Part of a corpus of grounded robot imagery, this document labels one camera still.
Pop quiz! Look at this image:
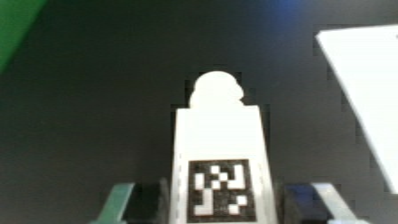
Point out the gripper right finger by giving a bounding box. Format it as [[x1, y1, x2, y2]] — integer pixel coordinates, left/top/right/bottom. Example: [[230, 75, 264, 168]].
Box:
[[281, 183, 372, 224]]

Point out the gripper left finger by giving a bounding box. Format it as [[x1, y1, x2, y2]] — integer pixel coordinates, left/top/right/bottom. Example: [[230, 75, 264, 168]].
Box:
[[88, 182, 170, 224]]

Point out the white table leg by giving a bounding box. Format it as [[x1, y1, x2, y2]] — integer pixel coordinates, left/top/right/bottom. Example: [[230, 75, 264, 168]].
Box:
[[170, 71, 278, 224]]

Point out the white marker sheet with tags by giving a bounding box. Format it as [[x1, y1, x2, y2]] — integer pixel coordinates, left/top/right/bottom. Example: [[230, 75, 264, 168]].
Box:
[[317, 24, 398, 194]]

